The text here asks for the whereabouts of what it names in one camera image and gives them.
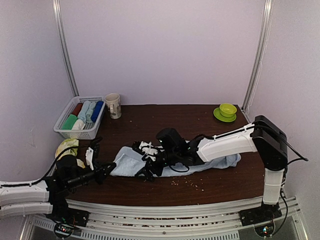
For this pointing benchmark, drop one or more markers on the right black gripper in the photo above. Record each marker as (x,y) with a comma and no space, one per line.
(146,170)

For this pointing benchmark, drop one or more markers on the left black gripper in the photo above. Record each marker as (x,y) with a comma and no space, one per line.
(101,174)

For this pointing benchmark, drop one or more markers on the light blue towel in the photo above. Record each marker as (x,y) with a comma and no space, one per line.
(82,114)
(129,162)

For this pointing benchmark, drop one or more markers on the yellow green patterned towel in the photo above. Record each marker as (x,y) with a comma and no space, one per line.
(69,142)

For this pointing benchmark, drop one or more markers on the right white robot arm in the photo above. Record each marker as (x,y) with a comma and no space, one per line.
(261,138)

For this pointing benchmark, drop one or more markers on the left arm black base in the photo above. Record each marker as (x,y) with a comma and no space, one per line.
(70,216)

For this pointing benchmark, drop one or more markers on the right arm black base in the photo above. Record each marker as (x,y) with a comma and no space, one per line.
(258,215)

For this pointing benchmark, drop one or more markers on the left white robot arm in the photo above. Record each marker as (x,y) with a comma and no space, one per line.
(48,195)

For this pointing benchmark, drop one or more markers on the rolled white towel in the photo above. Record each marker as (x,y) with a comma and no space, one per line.
(78,125)

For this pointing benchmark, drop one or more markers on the white plastic basket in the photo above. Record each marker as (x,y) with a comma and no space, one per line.
(90,130)

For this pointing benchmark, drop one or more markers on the rolled green towel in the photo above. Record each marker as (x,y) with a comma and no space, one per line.
(69,122)

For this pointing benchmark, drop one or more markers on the rolled dark blue towel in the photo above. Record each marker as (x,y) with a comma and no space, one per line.
(96,111)

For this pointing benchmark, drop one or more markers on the rolled pale teal towel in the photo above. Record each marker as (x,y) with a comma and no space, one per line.
(90,111)

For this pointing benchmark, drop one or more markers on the rolled brown towel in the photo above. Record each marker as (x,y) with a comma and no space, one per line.
(77,109)

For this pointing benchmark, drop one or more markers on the beige ceramic mug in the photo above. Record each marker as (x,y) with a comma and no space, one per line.
(113,102)

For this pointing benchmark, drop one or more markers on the rolled light blue towel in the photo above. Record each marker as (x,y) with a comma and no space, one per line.
(82,114)

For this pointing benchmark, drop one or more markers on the green cup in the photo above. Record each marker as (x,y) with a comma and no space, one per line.
(227,110)

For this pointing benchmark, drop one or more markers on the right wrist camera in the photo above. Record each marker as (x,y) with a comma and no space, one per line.
(171,141)

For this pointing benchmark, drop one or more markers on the aluminium front rail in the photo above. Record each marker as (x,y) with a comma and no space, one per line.
(217,221)

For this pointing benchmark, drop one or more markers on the left aluminium frame post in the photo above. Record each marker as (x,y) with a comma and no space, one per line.
(64,48)

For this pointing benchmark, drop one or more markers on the aluminium frame post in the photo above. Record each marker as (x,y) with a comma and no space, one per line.
(64,48)
(261,47)

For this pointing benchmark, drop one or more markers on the right aluminium frame post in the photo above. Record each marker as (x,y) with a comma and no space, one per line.
(261,47)

